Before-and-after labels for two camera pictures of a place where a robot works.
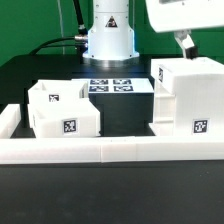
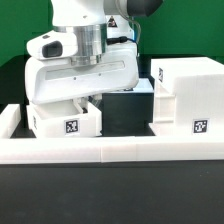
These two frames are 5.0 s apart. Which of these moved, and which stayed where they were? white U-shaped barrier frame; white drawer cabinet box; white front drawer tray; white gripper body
Moved: white gripper body
Stayed: white U-shaped barrier frame; white drawer cabinet box; white front drawer tray
